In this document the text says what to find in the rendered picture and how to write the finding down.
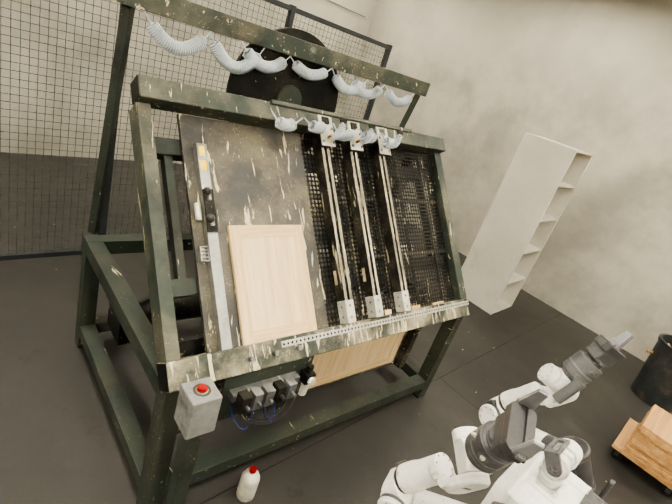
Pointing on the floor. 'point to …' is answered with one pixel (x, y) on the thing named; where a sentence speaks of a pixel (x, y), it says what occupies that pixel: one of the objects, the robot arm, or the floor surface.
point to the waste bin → (656, 375)
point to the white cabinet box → (521, 220)
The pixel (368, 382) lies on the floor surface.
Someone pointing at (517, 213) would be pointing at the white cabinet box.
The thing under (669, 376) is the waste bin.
